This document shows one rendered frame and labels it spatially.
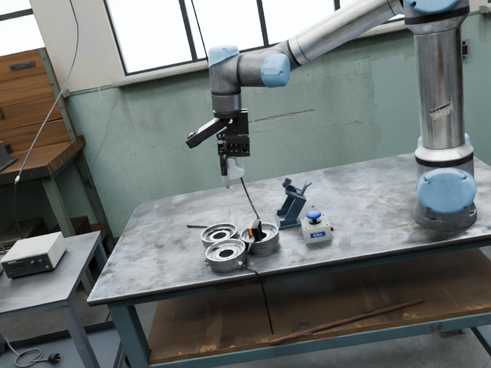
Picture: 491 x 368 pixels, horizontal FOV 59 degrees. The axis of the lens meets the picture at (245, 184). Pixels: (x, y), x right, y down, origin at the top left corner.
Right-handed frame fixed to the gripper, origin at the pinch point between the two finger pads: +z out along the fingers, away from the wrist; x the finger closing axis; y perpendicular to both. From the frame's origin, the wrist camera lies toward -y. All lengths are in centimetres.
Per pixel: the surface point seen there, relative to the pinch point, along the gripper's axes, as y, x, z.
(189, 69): -27, 147, -11
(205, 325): -9.1, -3.6, 44.6
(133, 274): -26.3, -8.8, 21.6
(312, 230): 22.3, -8.1, 11.0
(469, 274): 70, 1, 34
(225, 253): -0.8, -8.8, 16.4
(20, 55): -120, 144, -24
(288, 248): 15.9, -8.6, 15.9
